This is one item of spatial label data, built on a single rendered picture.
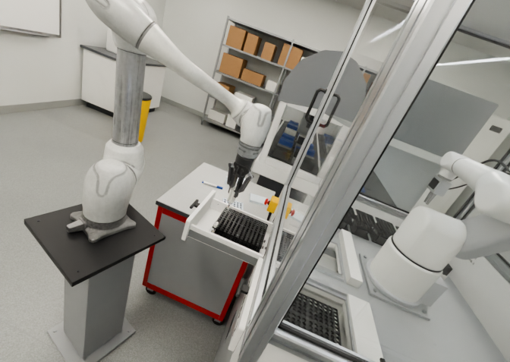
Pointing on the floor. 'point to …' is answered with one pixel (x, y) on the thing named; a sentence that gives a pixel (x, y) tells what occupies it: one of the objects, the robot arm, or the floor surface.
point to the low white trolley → (197, 190)
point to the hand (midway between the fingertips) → (232, 195)
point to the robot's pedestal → (95, 315)
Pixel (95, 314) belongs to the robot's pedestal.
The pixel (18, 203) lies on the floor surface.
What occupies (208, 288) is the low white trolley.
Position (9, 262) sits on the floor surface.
